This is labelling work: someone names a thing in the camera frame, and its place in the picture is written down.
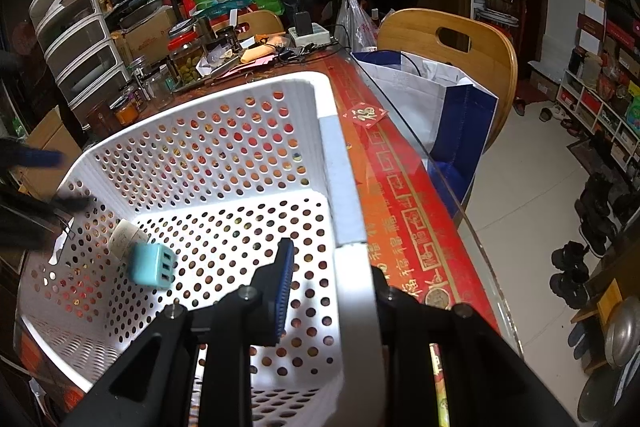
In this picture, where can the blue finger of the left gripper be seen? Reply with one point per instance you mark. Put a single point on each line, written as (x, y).
(32, 158)

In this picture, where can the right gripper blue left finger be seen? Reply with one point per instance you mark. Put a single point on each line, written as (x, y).
(152, 381)

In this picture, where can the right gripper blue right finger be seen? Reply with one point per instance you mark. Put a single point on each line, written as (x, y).
(453, 364)

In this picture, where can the large white plug charger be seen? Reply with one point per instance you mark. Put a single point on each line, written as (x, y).
(125, 235)

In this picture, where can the teal cube usb charger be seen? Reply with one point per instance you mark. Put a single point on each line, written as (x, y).
(151, 265)

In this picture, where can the white perforated plastic basket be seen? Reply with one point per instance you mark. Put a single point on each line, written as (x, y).
(219, 180)

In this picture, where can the cardboard box on table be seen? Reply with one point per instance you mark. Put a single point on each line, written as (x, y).
(49, 134)

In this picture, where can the orange jam jar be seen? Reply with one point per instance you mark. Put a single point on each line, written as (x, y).
(125, 110)

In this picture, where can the white stacked drawer unit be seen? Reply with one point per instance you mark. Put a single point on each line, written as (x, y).
(80, 52)

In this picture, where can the empty glass jar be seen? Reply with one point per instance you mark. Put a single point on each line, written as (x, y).
(159, 87)

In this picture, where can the red patterned tablecloth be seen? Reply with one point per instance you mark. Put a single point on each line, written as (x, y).
(410, 235)

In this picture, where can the glass jar with olives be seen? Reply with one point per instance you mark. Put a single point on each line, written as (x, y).
(185, 52)

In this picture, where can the white blue paper bag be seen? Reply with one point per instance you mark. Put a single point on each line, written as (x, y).
(447, 113)

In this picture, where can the white shelf with items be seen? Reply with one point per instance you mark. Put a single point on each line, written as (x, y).
(595, 114)

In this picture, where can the white power strip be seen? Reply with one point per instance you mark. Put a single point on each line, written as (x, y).
(319, 36)

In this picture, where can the wooden chair right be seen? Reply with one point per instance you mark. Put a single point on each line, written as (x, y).
(489, 59)

